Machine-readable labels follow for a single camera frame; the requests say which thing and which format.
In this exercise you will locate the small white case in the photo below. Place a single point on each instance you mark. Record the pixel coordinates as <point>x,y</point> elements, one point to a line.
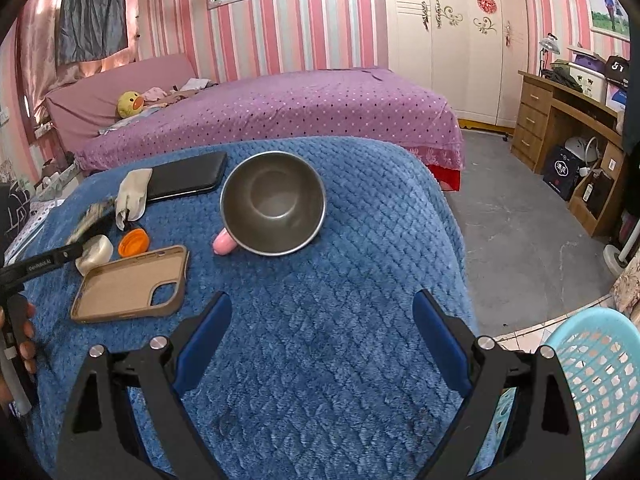
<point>95,255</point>

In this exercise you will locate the white wardrobe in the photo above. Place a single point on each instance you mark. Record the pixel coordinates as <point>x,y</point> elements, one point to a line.
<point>450,60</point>

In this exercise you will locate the blue fleece blanket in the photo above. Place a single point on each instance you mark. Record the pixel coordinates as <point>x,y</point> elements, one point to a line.
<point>325,335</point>

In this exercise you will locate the grey hanging cloth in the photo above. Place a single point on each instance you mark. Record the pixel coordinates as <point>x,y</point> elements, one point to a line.
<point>92,10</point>

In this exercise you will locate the folded patterned bedding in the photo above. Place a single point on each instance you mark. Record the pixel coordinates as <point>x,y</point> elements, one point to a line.
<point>35,225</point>

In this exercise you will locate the wooden desk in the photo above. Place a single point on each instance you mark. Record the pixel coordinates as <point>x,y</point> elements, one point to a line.
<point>535,115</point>

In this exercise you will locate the person's left hand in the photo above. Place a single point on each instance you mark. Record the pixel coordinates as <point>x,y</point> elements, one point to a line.
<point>31,355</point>

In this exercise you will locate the white storage box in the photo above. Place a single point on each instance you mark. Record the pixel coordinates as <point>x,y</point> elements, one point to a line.
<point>590,77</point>

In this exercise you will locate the orange bottle cap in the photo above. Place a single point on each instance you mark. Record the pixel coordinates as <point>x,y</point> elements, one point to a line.
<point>134,242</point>

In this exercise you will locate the pink steel-lined mug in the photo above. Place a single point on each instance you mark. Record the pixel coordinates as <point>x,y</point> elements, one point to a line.
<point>272,205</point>

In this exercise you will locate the black smartphone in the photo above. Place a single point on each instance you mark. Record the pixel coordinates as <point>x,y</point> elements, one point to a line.
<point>190,175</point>

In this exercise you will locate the yellow duck plush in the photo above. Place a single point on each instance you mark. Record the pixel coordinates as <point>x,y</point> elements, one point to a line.
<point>131,104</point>

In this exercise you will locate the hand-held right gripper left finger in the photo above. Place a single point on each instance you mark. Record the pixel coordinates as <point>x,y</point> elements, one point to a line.
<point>205,345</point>

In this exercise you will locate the white round appliance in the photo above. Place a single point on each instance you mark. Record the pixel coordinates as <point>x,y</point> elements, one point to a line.
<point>582,149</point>

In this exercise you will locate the black bag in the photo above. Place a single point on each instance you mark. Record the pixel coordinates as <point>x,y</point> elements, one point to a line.
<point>617,69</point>

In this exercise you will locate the desk lamp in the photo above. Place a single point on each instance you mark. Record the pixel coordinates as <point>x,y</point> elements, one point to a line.
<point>547,47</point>

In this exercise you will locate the pink covered headboard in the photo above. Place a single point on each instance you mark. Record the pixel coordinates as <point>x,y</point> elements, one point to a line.
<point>100,90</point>

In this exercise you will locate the tan phone case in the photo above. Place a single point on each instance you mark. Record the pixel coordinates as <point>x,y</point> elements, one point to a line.
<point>125,285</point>

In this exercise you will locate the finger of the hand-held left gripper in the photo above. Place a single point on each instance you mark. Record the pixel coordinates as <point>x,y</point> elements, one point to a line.
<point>67,256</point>

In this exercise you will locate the black white patterned cloth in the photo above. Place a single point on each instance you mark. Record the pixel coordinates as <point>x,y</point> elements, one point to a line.
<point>12,210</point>

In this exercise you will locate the printed grey wrapper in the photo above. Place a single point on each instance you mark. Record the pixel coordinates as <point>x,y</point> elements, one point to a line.
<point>92,217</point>

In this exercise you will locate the red bed skirt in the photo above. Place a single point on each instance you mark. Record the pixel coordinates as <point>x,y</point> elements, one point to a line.
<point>445,179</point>

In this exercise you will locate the light blue plastic basket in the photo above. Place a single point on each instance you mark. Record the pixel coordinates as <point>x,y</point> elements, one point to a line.
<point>605,360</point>

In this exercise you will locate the beige cloth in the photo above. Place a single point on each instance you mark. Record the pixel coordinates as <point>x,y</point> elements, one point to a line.
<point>132,192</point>

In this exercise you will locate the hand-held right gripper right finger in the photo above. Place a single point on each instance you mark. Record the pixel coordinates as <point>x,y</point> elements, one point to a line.
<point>440,342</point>

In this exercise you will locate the framed outdoor portrait picture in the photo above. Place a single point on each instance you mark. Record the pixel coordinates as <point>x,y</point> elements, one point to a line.
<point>607,10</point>

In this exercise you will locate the black box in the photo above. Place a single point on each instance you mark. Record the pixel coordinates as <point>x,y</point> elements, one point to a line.
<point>560,172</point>

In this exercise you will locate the purple dotted bed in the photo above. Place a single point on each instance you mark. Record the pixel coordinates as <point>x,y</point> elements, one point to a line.
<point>300,105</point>

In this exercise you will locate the pink cloth bundle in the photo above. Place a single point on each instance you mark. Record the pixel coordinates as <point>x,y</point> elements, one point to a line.
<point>155,93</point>

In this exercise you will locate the white fan base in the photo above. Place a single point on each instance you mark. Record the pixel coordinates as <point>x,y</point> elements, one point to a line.
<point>617,255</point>

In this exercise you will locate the pink curtain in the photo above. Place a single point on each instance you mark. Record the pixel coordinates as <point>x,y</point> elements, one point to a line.
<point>40,40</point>

